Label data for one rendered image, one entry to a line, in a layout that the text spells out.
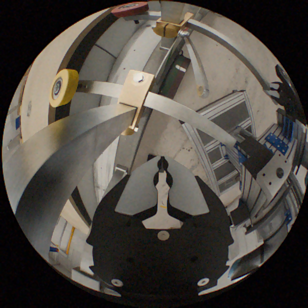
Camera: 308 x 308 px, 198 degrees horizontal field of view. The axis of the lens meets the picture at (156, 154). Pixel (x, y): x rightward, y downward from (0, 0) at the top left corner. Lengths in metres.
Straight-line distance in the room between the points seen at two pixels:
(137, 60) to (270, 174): 0.57
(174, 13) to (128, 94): 0.21
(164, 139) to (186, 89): 0.58
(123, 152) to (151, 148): 0.78
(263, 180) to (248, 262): 0.31
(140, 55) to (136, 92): 0.29
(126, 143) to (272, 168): 0.48
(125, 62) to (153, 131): 0.80
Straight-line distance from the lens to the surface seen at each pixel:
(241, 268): 0.46
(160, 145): 1.13
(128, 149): 0.38
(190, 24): 0.29
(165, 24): 0.24
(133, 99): 0.20
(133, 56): 0.47
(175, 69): 0.34
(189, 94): 1.07
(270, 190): 0.29
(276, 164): 0.34
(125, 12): 0.29
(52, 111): 0.29
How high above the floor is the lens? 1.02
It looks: 60 degrees down
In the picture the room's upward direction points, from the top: 175 degrees counter-clockwise
